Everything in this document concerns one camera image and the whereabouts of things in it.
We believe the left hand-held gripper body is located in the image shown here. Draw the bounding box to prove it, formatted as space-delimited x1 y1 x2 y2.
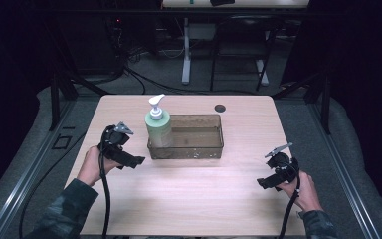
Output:
98 121 135 161

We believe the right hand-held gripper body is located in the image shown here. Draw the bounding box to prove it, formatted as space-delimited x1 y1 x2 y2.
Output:
264 141 301 184

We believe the pale green pump bottle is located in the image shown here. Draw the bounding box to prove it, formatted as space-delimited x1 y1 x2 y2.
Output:
144 93 173 149

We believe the smoky clear plastic tray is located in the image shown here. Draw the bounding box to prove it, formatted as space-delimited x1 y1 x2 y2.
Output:
146 114 225 160

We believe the person's right hand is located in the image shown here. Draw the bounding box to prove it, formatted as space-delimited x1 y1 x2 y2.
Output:
277 170 324 213

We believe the person's left hand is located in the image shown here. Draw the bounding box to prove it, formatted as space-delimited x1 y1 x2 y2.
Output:
76 145 123 188

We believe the black metal stand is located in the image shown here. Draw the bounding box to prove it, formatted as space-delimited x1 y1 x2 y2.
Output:
272 64 332 135
47 64 111 132

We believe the white desk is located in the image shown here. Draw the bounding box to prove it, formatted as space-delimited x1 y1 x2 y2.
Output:
161 0 310 87

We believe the black chair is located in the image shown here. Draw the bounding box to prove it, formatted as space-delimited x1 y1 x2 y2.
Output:
209 14 281 93

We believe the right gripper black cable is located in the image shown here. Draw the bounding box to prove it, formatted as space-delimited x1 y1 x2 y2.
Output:
277 172 302 239

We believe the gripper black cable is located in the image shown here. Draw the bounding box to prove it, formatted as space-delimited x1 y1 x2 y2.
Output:
277 172 302 239
97 127 111 239

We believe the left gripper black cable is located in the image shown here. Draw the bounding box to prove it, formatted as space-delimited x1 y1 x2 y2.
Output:
97 127 111 239

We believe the aluminium floor rail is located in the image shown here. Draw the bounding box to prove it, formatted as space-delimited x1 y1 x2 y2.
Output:
0 99 78 239
307 102 382 239

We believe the bundle of black floor cables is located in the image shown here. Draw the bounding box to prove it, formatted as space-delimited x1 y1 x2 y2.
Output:
120 46 263 97

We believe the black floor cable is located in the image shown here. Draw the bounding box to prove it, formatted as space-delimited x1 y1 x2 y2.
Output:
18 131 88 239

